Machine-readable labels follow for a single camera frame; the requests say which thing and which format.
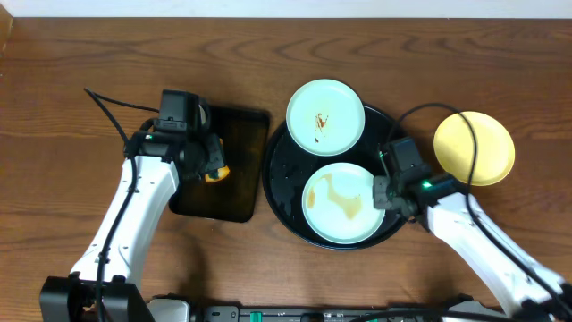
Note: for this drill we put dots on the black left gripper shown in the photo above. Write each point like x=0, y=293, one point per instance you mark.
x=213, y=157

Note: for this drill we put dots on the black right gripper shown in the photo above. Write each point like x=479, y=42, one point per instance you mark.
x=382, y=193

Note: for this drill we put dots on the green and yellow sponge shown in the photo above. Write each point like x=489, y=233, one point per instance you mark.
x=217, y=173

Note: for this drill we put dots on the mint plate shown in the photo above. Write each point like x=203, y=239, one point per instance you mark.
x=338, y=204
x=325, y=117

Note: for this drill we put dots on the yellow plate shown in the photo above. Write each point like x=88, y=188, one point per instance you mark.
x=454, y=148

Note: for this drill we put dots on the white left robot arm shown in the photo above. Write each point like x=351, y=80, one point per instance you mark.
x=104, y=283

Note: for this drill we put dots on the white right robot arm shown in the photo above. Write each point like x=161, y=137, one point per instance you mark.
x=522, y=286

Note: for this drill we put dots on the black rectangular tray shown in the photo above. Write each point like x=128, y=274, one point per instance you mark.
x=244, y=134

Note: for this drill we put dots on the black round tray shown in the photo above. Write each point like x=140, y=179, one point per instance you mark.
x=287, y=167

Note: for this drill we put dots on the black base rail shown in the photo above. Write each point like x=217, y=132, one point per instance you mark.
x=313, y=314

